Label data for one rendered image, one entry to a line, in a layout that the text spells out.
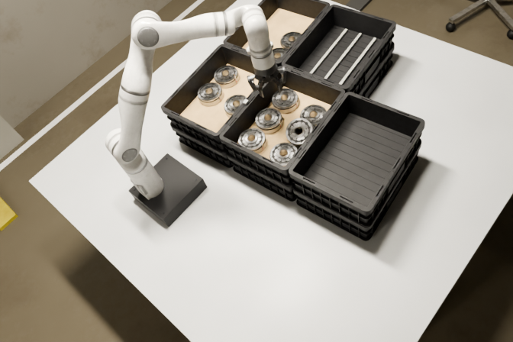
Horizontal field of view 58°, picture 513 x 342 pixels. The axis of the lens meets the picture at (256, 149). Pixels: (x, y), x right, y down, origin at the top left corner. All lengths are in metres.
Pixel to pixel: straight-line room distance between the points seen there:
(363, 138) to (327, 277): 0.50
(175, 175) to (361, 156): 0.71
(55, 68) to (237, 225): 2.25
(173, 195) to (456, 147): 1.07
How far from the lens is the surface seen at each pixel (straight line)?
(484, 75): 2.12
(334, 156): 1.66
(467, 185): 1.79
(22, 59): 3.49
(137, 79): 1.45
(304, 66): 1.96
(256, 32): 1.40
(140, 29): 1.36
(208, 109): 1.89
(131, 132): 1.53
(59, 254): 2.87
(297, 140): 1.67
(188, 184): 1.79
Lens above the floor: 2.21
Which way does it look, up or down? 53 degrees down
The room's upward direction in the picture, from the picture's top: 18 degrees counter-clockwise
